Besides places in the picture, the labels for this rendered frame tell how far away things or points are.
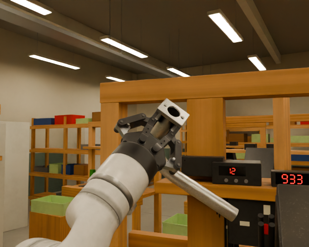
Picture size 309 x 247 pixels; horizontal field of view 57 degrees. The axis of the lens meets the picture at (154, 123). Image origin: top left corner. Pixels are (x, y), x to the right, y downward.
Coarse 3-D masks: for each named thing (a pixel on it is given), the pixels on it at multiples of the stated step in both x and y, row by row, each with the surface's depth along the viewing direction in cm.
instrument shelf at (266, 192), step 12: (168, 180) 106; (204, 180) 106; (264, 180) 106; (156, 192) 102; (168, 192) 100; (180, 192) 99; (216, 192) 95; (228, 192) 93; (240, 192) 92; (252, 192) 91; (264, 192) 89
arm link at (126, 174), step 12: (120, 156) 41; (108, 168) 39; (120, 168) 39; (132, 168) 40; (108, 180) 38; (120, 180) 38; (132, 180) 39; (144, 180) 41; (132, 192) 39; (132, 204) 40
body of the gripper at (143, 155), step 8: (128, 136) 47; (136, 136) 47; (152, 136) 49; (120, 144) 45; (128, 144) 43; (136, 144) 43; (144, 144) 47; (152, 144) 48; (112, 152) 44; (120, 152) 42; (128, 152) 42; (136, 152) 42; (144, 152) 43; (160, 152) 47; (136, 160) 41; (144, 160) 42; (152, 160) 43; (160, 160) 46; (144, 168) 41; (152, 168) 43; (160, 168) 46; (152, 176) 43
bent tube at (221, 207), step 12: (168, 108) 54; (180, 108) 54; (168, 120) 52; (180, 120) 52; (156, 132) 55; (180, 180) 60; (192, 180) 61; (192, 192) 60; (204, 192) 60; (216, 204) 59; (228, 204) 60; (228, 216) 59
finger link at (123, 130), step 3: (117, 126) 48; (123, 126) 48; (126, 126) 48; (129, 126) 49; (117, 129) 48; (120, 129) 48; (123, 129) 48; (126, 129) 48; (120, 132) 48; (123, 132) 48; (126, 132) 48; (123, 135) 48
